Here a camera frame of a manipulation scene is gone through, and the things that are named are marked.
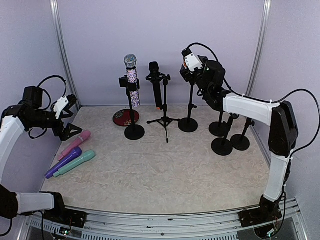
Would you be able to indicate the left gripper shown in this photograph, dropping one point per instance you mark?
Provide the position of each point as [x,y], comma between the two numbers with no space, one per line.
[64,134]

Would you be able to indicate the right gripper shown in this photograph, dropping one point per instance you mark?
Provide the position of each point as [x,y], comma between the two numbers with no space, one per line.
[185,74]

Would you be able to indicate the pink microphone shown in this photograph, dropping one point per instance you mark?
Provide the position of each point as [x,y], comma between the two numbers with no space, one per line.
[85,135]

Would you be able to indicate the purple microphone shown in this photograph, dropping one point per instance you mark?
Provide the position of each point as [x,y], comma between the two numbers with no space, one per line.
[75,153]

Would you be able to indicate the mint green microphone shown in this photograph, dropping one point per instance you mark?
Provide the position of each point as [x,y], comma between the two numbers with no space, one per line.
[85,157]

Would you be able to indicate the black microphone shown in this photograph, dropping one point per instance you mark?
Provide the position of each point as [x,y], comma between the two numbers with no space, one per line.
[156,85]

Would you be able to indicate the black orange mic stand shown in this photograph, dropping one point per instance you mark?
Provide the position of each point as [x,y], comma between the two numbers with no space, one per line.
[188,124]

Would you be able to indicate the black tripod mic stand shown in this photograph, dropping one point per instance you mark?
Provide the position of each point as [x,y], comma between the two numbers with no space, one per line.
[164,121]

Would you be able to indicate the black pink mic stand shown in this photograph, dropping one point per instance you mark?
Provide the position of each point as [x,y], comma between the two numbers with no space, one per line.
[219,128]

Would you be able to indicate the black mint mic stand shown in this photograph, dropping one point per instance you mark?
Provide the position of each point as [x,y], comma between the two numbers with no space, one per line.
[221,145]

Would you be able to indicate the black purple mic stand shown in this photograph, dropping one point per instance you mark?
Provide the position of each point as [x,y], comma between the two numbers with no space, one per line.
[239,141]

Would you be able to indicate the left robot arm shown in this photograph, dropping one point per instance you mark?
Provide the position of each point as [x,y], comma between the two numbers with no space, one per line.
[29,133]

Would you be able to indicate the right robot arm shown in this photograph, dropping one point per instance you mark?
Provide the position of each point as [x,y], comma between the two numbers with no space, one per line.
[209,76]

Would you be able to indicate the black glitter mic stand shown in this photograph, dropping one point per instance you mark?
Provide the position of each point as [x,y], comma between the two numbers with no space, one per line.
[134,131]

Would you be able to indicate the glitter rhinestone microphone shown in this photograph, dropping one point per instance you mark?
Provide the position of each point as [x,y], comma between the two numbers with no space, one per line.
[130,62]

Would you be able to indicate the red floral plate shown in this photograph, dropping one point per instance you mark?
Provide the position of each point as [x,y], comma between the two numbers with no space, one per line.
[122,118]

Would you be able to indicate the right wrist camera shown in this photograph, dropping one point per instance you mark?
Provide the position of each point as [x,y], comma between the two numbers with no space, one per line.
[193,61]

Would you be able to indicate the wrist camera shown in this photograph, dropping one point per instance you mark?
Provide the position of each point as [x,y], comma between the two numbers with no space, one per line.
[193,61]
[61,103]

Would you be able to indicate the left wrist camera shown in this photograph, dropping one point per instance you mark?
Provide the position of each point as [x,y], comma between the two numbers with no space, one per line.
[61,103]

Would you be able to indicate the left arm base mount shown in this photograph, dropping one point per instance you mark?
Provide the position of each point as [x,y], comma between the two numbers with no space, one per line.
[69,217]

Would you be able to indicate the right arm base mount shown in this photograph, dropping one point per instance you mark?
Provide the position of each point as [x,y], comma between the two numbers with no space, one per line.
[255,216]

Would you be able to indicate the aluminium front rail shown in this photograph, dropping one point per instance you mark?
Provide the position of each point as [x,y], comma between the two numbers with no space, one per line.
[102,225]

